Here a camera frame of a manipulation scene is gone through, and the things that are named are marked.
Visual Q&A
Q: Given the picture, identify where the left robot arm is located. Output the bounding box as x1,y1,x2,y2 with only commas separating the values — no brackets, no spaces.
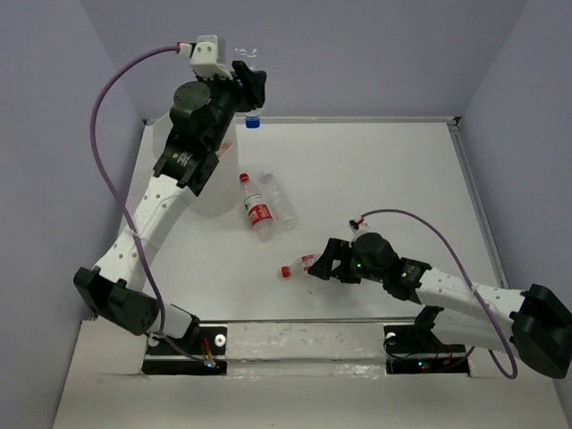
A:
73,61,267,353

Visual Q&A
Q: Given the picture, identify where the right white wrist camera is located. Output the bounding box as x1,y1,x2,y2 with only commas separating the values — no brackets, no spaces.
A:
349,215,370,236

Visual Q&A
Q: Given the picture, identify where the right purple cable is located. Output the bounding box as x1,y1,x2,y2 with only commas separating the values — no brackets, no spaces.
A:
364,208,519,380

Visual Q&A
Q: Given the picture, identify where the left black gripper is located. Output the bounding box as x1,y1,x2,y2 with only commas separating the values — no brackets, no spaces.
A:
198,62,269,151

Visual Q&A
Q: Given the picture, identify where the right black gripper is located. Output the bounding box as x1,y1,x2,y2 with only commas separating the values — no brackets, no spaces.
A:
307,236,384,283

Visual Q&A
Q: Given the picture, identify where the clear unlabelled crushed bottle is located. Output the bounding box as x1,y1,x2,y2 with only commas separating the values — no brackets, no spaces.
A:
260,172,298,231

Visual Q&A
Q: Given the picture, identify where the blue label water bottle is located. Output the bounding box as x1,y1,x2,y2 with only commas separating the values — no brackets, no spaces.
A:
232,44,265,129

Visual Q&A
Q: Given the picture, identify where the red cap red label bottle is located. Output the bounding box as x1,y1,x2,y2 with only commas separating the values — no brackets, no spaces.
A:
240,172,275,240

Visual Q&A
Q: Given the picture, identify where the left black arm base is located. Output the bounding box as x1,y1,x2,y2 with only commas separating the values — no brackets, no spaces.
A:
141,323,228,376

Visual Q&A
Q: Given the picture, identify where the white octagonal plastic bin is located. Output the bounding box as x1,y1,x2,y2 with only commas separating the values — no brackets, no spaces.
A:
151,111,241,219

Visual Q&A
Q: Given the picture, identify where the orange tea bottle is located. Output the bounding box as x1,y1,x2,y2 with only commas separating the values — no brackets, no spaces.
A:
216,142,232,157

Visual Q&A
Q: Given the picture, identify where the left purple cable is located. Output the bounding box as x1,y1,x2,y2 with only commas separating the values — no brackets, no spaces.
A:
90,44,218,367

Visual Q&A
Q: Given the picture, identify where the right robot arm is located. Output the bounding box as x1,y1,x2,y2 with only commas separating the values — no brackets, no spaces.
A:
307,232,571,379

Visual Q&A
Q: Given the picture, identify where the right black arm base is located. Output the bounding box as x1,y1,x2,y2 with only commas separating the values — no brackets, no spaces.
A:
383,324,470,375

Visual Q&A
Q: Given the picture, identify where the crushed red cap cola bottle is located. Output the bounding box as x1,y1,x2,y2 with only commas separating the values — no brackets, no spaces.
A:
279,254,319,279

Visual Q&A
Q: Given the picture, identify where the purple cable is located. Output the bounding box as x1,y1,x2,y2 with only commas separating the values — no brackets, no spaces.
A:
364,208,519,380
90,44,218,367

